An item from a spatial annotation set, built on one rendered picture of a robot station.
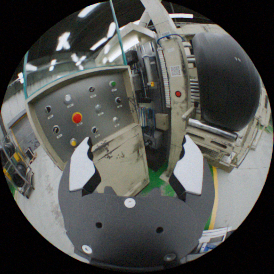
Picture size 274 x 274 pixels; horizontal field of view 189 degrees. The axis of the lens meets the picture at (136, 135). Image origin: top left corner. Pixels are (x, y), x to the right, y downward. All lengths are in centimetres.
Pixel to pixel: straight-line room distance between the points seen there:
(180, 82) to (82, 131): 63
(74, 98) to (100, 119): 17
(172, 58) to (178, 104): 33
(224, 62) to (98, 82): 53
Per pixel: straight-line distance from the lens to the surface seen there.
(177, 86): 60
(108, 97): 46
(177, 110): 63
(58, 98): 43
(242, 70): 39
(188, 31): 100
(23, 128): 933
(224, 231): 121
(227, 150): 58
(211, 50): 39
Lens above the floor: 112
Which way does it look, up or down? 31 degrees down
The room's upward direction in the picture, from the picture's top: 12 degrees counter-clockwise
